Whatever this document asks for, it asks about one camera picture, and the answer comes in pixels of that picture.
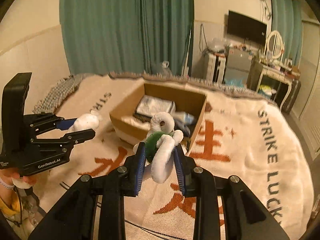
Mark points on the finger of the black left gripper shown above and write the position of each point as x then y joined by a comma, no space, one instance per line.
77,137
64,124

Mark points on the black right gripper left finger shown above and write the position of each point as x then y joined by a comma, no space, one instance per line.
72,217

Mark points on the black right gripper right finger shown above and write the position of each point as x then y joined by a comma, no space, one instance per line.
244,215

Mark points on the white round plush toy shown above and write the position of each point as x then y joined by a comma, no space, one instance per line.
89,120

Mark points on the floral black-white tissue pack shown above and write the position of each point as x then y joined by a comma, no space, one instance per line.
149,106

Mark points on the white green plush toy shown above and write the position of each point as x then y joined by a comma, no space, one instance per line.
160,143

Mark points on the blue floral tissue pack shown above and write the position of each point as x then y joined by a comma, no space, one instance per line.
184,122

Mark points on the operator left hand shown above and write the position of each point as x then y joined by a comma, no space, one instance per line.
8,174

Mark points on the checkered grey bedsheet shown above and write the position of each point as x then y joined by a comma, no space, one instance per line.
58,94

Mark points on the cream blanket with lettering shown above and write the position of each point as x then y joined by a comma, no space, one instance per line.
240,134

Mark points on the green curtain left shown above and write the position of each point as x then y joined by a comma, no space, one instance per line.
101,36

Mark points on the green curtain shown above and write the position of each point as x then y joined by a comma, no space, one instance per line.
287,20
101,36

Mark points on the brown cardboard box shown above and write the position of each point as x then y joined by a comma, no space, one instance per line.
132,130

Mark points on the white vanity table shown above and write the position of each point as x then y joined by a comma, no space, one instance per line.
280,88

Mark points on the white drawer cabinet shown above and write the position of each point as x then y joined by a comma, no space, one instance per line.
214,67

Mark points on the grey mini fridge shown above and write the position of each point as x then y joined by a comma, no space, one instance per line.
237,68

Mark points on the white oval vanity mirror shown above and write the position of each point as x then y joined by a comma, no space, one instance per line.
274,46

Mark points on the green curtain right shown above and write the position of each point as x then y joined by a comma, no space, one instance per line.
287,20

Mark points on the black wall television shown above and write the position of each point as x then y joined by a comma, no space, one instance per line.
246,28

